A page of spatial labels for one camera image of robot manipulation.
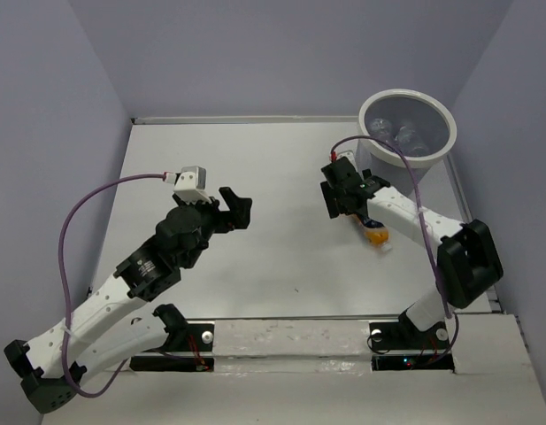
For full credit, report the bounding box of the slim clear plastic bottle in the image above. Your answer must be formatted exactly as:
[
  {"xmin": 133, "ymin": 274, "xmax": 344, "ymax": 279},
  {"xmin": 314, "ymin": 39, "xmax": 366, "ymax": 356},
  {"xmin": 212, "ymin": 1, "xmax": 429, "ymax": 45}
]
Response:
[{"xmin": 366, "ymin": 118, "xmax": 394, "ymax": 140}]

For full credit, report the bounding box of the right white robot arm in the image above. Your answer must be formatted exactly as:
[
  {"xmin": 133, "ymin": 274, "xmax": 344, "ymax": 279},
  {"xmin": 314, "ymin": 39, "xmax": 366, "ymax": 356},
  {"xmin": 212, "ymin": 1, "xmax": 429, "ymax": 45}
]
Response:
[{"xmin": 320, "ymin": 158, "xmax": 504, "ymax": 347}]

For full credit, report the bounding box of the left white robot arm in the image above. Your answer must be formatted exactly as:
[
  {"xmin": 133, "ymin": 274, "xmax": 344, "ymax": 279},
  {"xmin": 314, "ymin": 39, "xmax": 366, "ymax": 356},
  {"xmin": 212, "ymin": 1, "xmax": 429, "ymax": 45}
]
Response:
[{"xmin": 4, "ymin": 187, "xmax": 252, "ymax": 414}]

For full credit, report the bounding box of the white round bin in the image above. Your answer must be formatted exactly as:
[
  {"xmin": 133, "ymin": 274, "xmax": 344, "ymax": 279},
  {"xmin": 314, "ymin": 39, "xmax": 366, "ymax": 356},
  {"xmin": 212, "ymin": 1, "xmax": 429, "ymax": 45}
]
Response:
[{"xmin": 355, "ymin": 89, "xmax": 458, "ymax": 196}]

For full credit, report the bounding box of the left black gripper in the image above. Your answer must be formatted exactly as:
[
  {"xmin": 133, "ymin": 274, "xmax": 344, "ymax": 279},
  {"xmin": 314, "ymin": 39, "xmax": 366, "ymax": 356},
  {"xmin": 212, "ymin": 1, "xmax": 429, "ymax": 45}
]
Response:
[{"xmin": 173, "ymin": 188, "xmax": 252, "ymax": 269}]

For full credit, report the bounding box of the orange juice bottle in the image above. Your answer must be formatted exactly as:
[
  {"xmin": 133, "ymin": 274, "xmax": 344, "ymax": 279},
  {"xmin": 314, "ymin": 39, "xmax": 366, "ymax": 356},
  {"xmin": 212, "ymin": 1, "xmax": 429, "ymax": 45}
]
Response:
[{"xmin": 353, "ymin": 214, "xmax": 392, "ymax": 253}]

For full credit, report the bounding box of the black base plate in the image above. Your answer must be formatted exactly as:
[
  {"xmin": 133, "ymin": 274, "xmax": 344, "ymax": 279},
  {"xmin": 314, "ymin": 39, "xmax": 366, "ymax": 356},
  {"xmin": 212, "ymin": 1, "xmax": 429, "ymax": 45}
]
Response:
[
  {"xmin": 128, "ymin": 321, "xmax": 215, "ymax": 373},
  {"xmin": 366, "ymin": 321, "xmax": 455, "ymax": 372}
]

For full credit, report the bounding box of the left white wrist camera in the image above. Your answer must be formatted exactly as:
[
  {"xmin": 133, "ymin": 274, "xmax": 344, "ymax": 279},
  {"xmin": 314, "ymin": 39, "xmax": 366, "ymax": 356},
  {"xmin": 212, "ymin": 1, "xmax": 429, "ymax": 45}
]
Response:
[{"xmin": 173, "ymin": 166, "xmax": 211, "ymax": 204}]

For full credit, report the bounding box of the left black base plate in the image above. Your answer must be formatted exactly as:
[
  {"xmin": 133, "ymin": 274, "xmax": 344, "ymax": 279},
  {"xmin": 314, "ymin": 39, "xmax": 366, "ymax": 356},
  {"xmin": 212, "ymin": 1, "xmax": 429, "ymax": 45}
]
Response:
[{"xmin": 128, "ymin": 321, "xmax": 215, "ymax": 373}]

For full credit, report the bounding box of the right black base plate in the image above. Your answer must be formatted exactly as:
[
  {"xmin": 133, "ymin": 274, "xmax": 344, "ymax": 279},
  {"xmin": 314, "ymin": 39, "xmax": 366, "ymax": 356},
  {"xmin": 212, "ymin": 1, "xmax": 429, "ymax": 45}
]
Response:
[{"xmin": 366, "ymin": 321, "xmax": 455, "ymax": 372}]

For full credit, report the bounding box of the blue label water bottle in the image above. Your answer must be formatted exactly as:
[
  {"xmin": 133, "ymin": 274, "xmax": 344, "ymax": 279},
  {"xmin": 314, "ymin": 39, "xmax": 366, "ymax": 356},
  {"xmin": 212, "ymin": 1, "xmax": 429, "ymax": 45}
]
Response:
[{"xmin": 395, "ymin": 126, "xmax": 429, "ymax": 158}]

